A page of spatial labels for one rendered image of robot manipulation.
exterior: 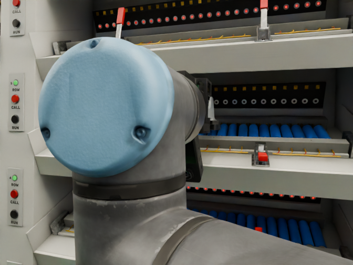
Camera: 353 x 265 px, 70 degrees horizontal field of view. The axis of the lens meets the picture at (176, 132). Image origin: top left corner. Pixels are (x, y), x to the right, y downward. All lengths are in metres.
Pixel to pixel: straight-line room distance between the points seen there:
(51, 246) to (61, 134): 0.49
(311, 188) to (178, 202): 0.29
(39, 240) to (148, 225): 0.49
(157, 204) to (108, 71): 0.09
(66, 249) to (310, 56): 0.58
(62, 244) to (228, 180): 0.38
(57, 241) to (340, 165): 0.57
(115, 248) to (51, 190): 0.48
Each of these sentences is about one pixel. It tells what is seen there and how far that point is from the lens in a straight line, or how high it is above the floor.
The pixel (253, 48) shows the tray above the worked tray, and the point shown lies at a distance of 0.44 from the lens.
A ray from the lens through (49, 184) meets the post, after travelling 0.64.
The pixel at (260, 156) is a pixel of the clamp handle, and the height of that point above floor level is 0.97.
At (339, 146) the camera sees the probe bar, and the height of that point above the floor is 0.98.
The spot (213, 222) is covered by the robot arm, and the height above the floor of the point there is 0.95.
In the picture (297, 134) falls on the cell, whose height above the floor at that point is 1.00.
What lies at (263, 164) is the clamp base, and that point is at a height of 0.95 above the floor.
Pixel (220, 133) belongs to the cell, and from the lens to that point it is 0.50.
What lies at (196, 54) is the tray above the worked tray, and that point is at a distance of 0.45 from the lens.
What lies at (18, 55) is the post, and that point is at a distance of 0.65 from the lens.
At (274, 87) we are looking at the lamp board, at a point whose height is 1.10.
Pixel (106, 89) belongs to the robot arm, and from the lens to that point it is 0.16.
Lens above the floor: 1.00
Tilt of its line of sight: 1 degrees down
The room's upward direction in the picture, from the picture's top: 1 degrees clockwise
